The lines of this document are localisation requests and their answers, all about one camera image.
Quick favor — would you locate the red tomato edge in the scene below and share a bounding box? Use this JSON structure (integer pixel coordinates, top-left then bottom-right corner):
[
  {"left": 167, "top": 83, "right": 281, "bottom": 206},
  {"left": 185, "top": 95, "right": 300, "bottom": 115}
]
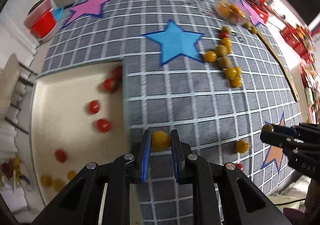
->
[{"left": 88, "top": 100, "right": 100, "bottom": 114}]

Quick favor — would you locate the red tomato pair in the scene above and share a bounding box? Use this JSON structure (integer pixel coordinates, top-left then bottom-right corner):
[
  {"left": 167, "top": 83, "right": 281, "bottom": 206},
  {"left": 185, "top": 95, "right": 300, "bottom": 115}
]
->
[
  {"left": 102, "top": 77, "right": 118, "bottom": 93},
  {"left": 55, "top": 149, "right": 67, "bottom": 163}
]

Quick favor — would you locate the long curved wooden stick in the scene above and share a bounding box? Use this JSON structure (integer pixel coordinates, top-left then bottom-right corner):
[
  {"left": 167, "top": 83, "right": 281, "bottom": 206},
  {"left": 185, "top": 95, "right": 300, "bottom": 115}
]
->
[{"left": 256, "top": 30, "right": 299, "bottom": 102}]

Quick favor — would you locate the yellow tomato near front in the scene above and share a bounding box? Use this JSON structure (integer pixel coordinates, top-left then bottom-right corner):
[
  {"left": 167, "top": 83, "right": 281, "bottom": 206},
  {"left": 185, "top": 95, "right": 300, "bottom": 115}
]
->
[{"left": 235, "top": 139, "right": 250, "bottom": 153}]

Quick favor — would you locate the dark tomato front edge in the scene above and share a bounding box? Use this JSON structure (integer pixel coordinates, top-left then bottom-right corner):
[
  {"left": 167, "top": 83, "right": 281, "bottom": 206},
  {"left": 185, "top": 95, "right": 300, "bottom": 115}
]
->
[{"left": 236, "top": 163, "right": 244, "bottom": 171}]

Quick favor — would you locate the round white gift box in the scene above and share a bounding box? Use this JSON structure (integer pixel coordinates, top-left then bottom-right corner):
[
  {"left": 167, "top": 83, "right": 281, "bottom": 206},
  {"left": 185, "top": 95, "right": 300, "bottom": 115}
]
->
[{"left": 290, "top": 62, "right": 319, "bottom": 124}]

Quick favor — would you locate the white rectangular tray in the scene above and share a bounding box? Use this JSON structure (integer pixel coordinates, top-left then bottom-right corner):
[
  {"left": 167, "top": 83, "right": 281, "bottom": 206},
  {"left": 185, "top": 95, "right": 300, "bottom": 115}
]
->
[{"left": 30, "top": 58, "right": 144, "bottom": 207}]

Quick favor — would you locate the grey grid star tablecloth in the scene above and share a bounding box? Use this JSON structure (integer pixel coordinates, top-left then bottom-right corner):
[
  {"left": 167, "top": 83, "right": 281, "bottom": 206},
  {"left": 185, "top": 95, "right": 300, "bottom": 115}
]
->
[{"left": 39, "top": 0, "right": 303, "bottom": 225}]

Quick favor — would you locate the yellow tomato cluster lower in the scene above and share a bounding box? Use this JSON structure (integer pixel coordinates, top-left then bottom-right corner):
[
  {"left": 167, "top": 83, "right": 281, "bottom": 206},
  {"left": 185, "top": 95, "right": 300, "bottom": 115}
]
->
[{"left": 229, "top": 76, "right": 242, "bottom": 88}]

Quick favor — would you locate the yellow tomato cluster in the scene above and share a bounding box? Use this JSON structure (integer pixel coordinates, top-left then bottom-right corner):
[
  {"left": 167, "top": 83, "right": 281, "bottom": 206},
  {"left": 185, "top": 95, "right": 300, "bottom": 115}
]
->
[
  {"left": 225, "top": 68, "right": 237, "bottom": 79},
  {"left": 229, "top": 76, "right": 242, "bottom": 88},
  {"left": 234, "top": 66, "right": 242, "bottom": 76}
]

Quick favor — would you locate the yellow tomato cluster right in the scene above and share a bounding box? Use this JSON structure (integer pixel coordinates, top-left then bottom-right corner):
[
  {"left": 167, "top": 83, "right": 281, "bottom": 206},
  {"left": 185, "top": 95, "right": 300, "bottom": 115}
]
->
[{"left": 234, "top": 66, "right": 242, "bottom": 76}]

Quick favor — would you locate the yellow tomato tray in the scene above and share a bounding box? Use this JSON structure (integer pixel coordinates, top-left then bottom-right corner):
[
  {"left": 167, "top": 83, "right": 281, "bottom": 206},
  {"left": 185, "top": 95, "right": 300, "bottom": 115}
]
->
[
  {"left": 67, "top": 170, "right": 77, "bottom": 181},
  {"left": 52, "top": 179, "right": 66, "bottom": 192}
]

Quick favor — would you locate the yellow tomato cluster centre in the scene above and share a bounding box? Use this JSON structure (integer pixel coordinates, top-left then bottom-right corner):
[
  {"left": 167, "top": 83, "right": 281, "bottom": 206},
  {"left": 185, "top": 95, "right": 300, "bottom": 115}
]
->
[{"left": 225, "top": 68, "right": 237, "bottom": 79}]

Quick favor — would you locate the yellow tomato beside star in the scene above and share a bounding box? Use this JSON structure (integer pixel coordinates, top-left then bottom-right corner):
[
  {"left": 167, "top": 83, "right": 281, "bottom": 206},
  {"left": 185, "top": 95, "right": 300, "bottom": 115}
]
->
[{"left": 203, "top": 50, "right": 217, "bottom": 63}]

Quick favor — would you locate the shiny yellow cherry tomato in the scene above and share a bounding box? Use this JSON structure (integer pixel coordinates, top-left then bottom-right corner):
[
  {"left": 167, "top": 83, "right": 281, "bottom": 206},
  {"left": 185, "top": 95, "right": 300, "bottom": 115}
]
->
[{"left": 226, "top": 47, "right": 232, "bottom": 55}]

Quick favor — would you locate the yellow tomato in tray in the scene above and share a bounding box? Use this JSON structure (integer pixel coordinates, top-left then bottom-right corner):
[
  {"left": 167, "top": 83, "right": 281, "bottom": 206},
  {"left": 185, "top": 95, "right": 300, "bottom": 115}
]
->
[{"left": 40, "top": 174, "right": 53, "bottom": 188}]

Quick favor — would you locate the yellow-green tomato near bowl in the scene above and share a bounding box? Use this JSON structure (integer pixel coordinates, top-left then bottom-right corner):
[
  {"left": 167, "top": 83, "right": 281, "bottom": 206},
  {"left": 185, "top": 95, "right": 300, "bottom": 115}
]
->
[{"left": 251, "top": 26, "right": 258, "bottom": 34}]

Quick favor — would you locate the small red tomato top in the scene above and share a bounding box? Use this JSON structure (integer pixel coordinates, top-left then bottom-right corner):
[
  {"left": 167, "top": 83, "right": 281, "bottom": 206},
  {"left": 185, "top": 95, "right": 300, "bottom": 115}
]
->
[{"left": 219, "top": 31, "right": 229, "bottom": 39}]

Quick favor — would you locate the red plastic stool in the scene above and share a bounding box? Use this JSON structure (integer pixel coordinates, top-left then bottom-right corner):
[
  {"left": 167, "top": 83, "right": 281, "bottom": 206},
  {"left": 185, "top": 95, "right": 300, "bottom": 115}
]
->
[{"left": 245, "top": 0, "right": 269, "bottom": 24}]

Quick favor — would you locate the orange in bowl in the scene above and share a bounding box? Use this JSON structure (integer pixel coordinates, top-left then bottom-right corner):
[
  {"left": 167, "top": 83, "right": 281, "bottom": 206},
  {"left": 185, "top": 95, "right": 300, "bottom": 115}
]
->
[{"left": 218, "top": 4, "right": 231, "bottom": 20}]

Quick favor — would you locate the clear glass fruit bowl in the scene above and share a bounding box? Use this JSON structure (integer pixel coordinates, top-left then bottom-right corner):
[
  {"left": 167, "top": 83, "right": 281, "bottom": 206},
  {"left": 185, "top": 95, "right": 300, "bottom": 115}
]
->
[{"left": 214, "top": 0, "right": 251, "bottom": 25}]

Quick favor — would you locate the red lidded plastic container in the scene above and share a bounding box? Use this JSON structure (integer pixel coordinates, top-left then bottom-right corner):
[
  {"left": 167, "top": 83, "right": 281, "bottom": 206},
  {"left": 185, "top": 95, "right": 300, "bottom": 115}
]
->
[{"left": 24, "top": 0, "right": 56, "bottom": 40}]

